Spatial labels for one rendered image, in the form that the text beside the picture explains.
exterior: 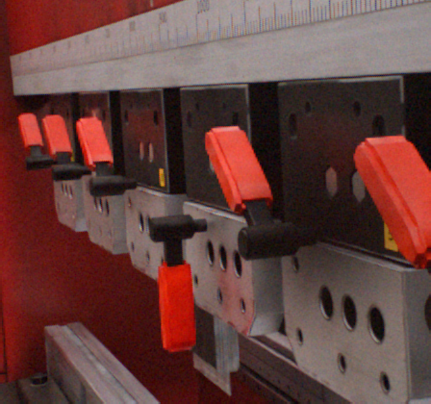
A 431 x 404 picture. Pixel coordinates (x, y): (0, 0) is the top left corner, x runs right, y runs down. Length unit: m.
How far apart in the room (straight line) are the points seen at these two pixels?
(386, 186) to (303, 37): 0.18
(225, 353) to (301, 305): 0.30
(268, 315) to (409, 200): 0.29
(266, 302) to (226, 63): 0.16
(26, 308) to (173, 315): 1.03
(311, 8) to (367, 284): 0.15
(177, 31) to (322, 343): 0.31
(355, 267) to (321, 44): 0.12
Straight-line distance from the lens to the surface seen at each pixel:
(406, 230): 0.40
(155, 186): 0.89
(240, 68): 0.68
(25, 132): 1.37
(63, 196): 1.32
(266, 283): 0.67
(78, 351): 1.54
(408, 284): 0.49
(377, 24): 0.50
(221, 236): 0.72
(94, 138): 0.98
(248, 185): 0.58
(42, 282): 1.77
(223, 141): 0.60
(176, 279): 0.75
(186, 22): 0.78
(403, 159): 0.42
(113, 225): 1.06
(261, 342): 1.52
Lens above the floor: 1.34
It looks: 7 degrees down
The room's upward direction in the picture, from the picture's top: 4 degrees counter-clockwise
